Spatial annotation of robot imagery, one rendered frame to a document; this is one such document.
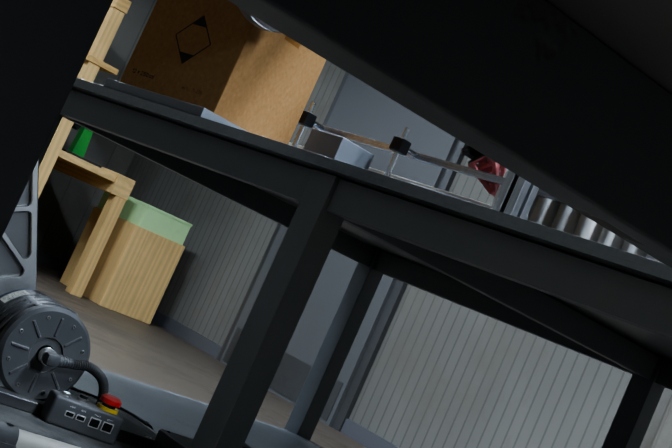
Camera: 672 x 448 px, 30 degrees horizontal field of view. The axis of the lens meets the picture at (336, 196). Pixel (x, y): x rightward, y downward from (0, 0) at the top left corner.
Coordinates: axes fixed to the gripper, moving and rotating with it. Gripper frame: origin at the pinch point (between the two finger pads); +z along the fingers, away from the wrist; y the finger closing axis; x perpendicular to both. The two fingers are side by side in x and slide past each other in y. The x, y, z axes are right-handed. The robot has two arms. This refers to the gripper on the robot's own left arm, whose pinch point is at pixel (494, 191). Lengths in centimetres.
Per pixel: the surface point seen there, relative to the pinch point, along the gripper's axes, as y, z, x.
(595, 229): -1.3, 17.9, -19.5
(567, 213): -2.3, 13.0, -15.3
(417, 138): 316, -269, 215
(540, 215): -2.5, 11.1, -9.9
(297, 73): -22.9, -32.7, 28.2
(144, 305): 309, -247, 436
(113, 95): -46, -32, 59
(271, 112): -25.1, -24.8, 34.3
